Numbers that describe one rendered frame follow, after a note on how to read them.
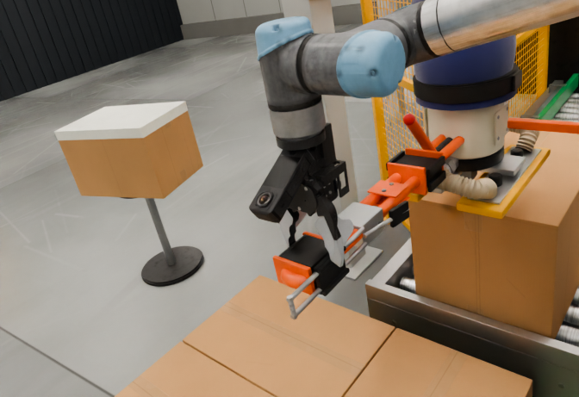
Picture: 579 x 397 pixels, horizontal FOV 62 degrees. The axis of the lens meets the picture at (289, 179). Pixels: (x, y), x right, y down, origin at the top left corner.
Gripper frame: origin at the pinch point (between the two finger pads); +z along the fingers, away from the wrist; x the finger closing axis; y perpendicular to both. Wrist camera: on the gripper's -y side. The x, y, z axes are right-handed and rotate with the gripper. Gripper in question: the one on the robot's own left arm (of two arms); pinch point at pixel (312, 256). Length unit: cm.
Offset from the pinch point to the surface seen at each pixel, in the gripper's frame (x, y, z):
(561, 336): -21, 73, 67
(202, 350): 69, 13, 68
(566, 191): -18, 82, 26
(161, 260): 209, 78, 120
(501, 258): -7, 64, 40
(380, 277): 33, 66, 62
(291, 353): 42, 27, 67
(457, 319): 3, 60, 62
